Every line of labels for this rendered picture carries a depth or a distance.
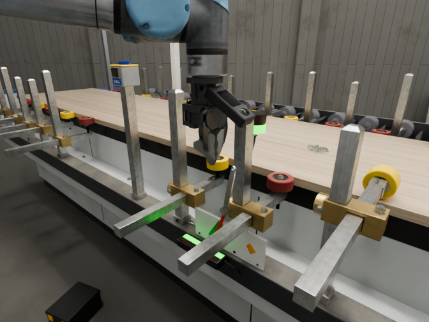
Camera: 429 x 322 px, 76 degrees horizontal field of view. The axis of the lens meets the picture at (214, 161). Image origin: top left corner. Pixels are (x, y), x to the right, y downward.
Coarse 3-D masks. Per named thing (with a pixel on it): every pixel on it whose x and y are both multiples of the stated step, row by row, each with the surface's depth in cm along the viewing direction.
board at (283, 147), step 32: (64, 96) 238; (96, 96) 238; (160, 128) 138; (192, 128) 138; (288, 128) 138; (320, 128) 138; (256, 160) 98; (288, 160) 98; (320, 160) 98; (384, 160) 98; (416, 160) 98; (352, 192) 75; (416, 192) 75
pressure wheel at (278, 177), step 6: (270, 174) 85; (276, 174) 85; (282, 174) 85; (288, 174) 85; (270, 180) 82; (276, 180) 81; (282, 180) 81; (288, 180) 81; (270, 186) 82; (276, 186) 80; (282, 186) 80; (288, 186) 80; (282, 192) 81
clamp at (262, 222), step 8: (232, 208) 76; (240, 208) 74; (248, 208) 73; (256, 208) 73; (232, 216) 77; (256, 216) 71; (264, 216) 70; (272, 216) 73; (256, 224) 72; (264, 224) 71; (272, 224) 74
